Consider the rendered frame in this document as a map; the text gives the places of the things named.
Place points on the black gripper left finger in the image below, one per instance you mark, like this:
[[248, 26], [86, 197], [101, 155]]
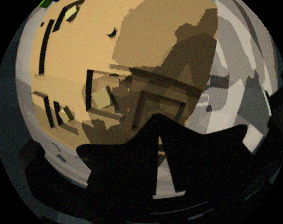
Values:
[[139, 155]]

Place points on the green block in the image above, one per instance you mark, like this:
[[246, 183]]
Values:
[[45, 3]]

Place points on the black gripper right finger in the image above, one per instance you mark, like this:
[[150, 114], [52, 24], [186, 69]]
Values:
[[185, 149]]

